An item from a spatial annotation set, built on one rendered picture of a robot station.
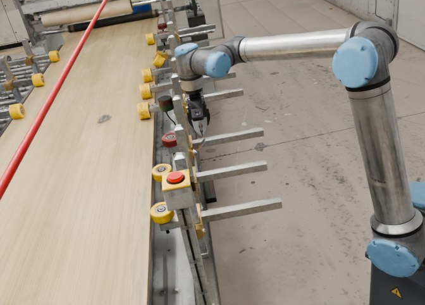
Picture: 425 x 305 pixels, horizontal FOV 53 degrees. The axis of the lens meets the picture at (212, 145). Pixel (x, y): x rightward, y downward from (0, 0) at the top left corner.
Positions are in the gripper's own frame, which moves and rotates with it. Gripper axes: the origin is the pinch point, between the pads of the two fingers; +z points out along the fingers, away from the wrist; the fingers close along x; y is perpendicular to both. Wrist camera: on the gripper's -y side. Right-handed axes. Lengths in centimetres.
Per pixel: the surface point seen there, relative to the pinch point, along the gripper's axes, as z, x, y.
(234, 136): 11.2, -14.2, 12.8
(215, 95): 1.3, -9.8, 37.9
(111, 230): 7, 35, -41
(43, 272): 7, 55, -55
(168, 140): 6.2, 15.1, 11.0
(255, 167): 12.6, -18.5, -12.2
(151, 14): 3, 27, 244
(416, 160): 97, -142, 82
